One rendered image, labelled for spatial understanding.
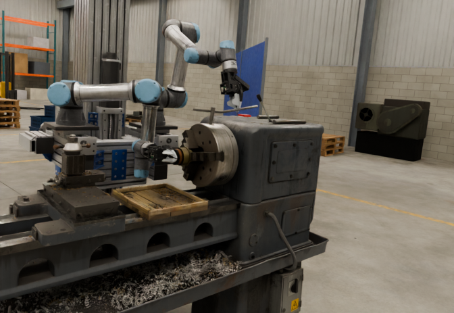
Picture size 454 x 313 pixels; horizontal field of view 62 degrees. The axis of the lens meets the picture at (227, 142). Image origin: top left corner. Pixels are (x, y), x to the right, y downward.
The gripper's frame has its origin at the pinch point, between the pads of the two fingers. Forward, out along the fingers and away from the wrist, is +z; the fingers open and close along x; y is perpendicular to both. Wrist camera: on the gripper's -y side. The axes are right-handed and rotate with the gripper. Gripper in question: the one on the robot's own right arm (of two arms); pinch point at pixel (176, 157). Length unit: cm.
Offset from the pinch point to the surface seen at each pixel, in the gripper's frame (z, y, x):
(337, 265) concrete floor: -23, -183, -108
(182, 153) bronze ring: -0.4, -3.4, 1.7
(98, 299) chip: 8, 38, -54
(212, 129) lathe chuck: 4.0, -16.5, 13.6
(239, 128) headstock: 6.1, -31.7, 14.4
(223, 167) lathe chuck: 11.8, -18.4, -3.3
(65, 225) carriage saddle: 15, 53, -18
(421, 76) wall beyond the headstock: -325, -975, 107
